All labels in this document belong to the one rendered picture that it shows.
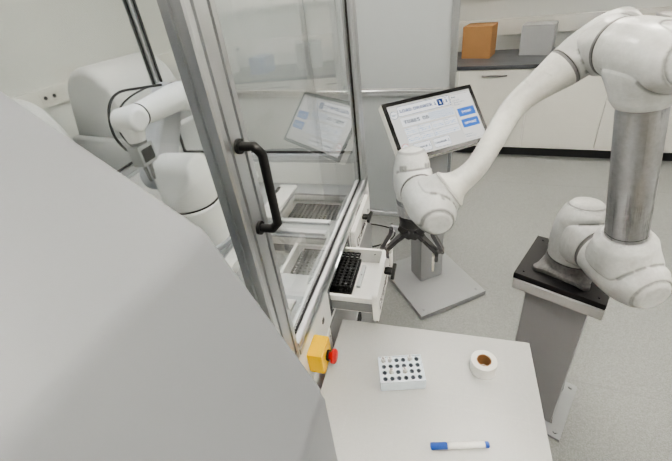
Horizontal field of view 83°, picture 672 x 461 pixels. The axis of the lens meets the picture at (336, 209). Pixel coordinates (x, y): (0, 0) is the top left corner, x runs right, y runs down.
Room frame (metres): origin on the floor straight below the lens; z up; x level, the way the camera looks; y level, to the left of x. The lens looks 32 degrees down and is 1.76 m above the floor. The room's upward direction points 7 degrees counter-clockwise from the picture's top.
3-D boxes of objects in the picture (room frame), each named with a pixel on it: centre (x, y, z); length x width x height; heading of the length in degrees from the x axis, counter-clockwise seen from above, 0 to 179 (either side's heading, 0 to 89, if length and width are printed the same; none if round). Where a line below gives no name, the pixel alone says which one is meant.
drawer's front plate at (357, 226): (1.30, -0.10, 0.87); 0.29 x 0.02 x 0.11; 162
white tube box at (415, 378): (0.66, -0.13, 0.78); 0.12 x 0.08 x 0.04; 86
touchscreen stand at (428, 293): (1.82, -0.55, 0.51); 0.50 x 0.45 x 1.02; 18
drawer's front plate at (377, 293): (0.96, -0.13, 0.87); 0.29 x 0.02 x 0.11; 162
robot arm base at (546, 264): (1.01, -0.82, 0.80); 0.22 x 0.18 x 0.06; 130
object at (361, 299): (1.03, 0.07, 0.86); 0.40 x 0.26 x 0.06; 72
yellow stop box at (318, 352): (0.68, 0.09, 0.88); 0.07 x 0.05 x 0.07; 162
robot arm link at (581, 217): (0.99, -0.81, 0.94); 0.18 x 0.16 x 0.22; 1
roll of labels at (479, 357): (0.65, -0.36, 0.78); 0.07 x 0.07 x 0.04
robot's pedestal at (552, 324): (0.99, -0.80, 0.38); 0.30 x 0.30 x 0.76; 46
